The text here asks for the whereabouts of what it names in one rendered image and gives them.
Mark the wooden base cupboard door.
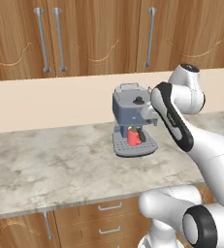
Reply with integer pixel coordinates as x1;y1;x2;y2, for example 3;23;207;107
0;211;61;248

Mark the red coffee mug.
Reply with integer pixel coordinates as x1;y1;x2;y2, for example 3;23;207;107
126;126;143;147

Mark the wooden drawer front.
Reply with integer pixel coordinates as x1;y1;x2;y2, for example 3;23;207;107
56;219;152;248
52;196;143;228

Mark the short silver cupboard handle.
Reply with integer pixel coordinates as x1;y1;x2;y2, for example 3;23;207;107
42;210;55;241

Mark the grey coffee machine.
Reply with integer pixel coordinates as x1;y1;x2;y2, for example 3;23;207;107
112;82;159;159

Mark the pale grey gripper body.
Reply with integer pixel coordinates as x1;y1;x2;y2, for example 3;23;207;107
140;102;158;123

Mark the wooden wall cupboard door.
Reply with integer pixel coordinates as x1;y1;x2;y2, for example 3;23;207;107
0;0;57;82
136;0;224;74
46;0;143;78

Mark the long silver cupboard handle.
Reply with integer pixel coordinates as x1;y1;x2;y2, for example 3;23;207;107
51;7;69;73
143;6;158;70
33;7;52;75

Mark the silver drawer handle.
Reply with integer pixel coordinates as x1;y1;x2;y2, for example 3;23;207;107
97;201;123;212
98;225;122;235

